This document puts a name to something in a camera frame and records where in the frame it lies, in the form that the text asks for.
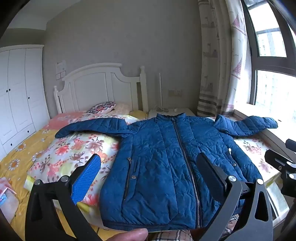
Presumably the white bed headboard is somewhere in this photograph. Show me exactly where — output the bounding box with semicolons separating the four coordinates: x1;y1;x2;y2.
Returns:
54;63;149;114

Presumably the cream textured pillow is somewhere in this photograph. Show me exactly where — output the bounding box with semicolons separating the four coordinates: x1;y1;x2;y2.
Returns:
111;102;131;115

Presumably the pink plastic bag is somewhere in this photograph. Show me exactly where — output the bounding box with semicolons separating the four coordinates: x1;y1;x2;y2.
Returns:
0;177;19;223

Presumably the white nightstand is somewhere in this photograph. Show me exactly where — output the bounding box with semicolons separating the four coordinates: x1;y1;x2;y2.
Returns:
148;108;197;120

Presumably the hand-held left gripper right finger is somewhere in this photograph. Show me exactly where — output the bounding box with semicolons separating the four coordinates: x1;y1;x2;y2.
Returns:
196;152;274;241

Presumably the dark framed window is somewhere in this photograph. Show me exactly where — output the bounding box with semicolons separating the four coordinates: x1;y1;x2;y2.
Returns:
240;0;296;107

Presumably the person's left hand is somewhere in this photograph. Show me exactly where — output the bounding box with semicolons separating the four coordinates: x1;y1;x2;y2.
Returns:
107;228;148;241

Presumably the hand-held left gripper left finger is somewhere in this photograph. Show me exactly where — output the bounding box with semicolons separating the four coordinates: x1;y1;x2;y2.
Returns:
24;153;102;241

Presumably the white wall paper note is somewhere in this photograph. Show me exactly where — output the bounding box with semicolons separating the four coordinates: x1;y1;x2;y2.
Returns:
55;60;67;73

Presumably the printed striped curtain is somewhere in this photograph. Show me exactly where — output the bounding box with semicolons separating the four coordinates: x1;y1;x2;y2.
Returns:
197;0;248;117

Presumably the blue quilted jacket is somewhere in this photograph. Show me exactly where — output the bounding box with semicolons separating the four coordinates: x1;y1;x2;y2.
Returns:
55;113;278;232

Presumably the yellow bed sheet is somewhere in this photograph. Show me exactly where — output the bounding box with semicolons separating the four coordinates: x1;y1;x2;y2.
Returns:
0;111;148;240

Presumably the pink pillow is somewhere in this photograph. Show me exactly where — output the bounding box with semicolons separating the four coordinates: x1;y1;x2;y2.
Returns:
44;112;86;130

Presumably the white pole lamp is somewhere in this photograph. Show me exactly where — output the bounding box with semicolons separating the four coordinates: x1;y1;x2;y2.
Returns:
153;72;168;113

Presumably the floral quilt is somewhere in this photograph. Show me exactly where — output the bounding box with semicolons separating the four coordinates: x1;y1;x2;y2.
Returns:
24;115;289;232

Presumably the patterned round pillow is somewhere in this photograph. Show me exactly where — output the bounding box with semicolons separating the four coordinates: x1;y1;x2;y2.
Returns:
87;101;116;114

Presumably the white wardrobe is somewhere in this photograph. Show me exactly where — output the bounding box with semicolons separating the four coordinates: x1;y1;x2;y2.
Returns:
0;45;50;160

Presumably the yellow pillow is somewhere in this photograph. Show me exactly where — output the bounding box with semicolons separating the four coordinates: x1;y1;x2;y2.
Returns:
128;110;148;121

